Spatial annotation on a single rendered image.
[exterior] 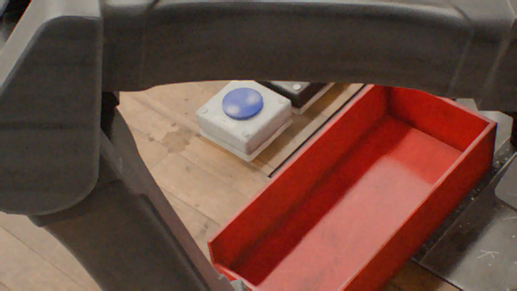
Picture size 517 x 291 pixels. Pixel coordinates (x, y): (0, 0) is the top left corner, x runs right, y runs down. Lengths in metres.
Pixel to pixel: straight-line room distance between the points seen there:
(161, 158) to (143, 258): 0.43
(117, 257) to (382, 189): 0.41
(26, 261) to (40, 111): 0.50
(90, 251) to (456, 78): 0.21
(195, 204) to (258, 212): 0.09
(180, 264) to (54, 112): 0.16
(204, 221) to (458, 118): 0.25
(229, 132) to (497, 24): 0.52
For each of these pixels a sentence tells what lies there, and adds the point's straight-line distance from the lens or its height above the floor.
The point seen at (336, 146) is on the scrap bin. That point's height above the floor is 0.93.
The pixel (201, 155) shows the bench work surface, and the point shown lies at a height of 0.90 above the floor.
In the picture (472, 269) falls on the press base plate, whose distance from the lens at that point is 0.87.
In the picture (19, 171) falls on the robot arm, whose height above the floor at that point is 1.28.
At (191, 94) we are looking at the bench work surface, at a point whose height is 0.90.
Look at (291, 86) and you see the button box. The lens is 0.98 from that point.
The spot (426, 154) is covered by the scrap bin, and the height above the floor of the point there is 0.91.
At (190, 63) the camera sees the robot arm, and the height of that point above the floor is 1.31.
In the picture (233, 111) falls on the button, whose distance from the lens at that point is 0.95.
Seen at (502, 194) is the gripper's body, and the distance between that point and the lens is 0.64.
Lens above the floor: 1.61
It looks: 47 degrees down
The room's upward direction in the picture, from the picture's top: 8 degrees counter-clockwise
